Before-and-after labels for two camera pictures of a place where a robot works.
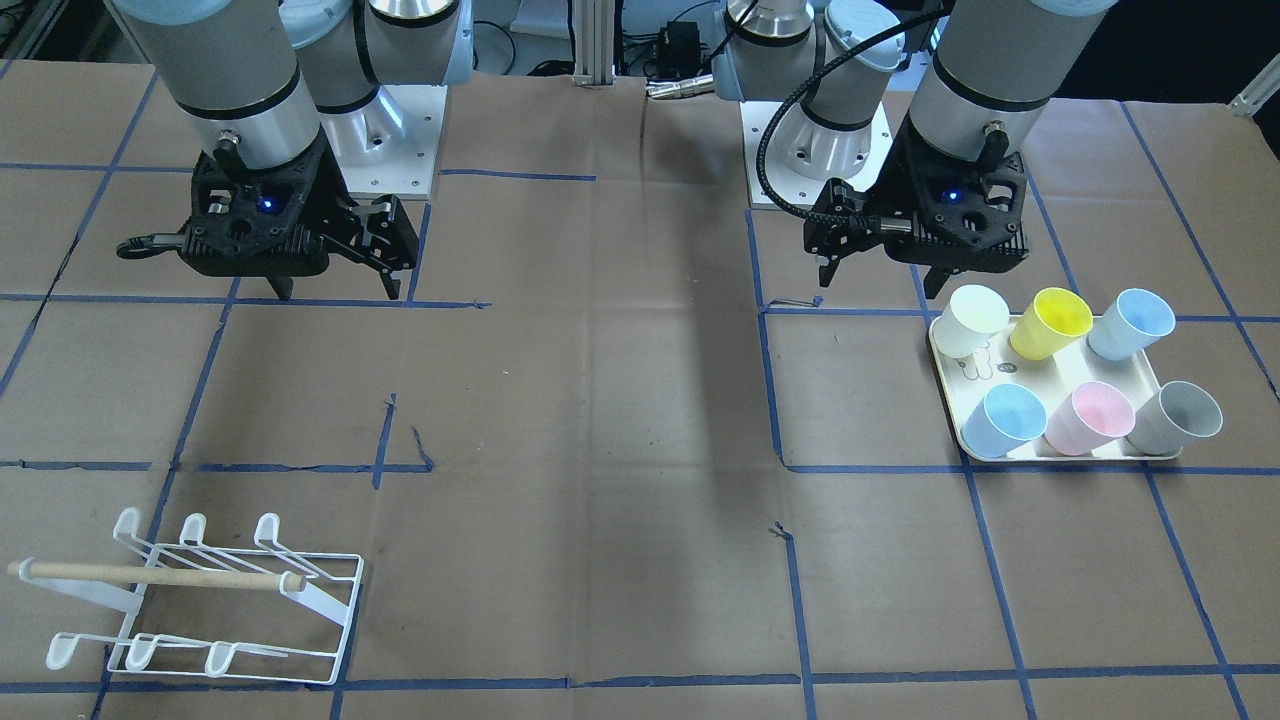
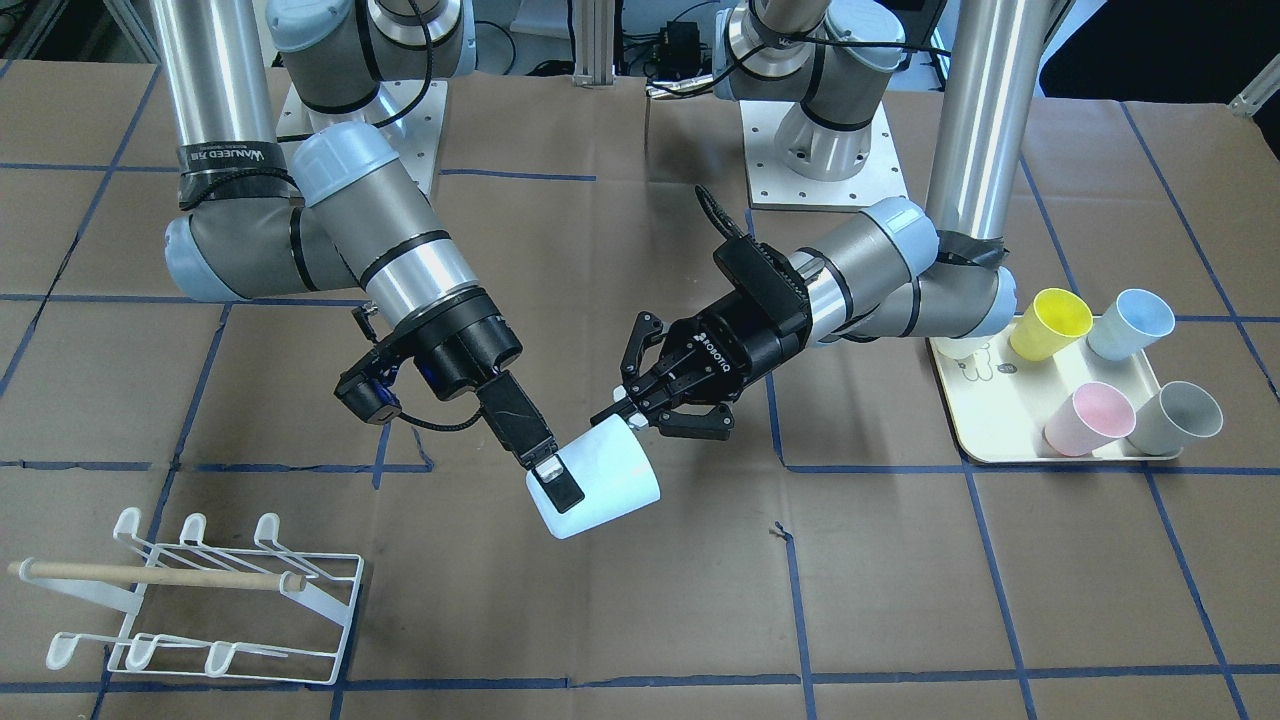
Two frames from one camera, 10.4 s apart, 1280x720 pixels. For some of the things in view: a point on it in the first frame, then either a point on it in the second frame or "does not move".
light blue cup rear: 1130,322 does not move
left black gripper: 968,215 to 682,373
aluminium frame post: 594,28 does not move
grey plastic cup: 1181,413 does not move
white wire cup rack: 248,612 does not move
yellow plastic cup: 1051,321 does not move
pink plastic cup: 1094,414 does not move
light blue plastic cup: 1007,416 to 611,473
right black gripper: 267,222 to 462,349
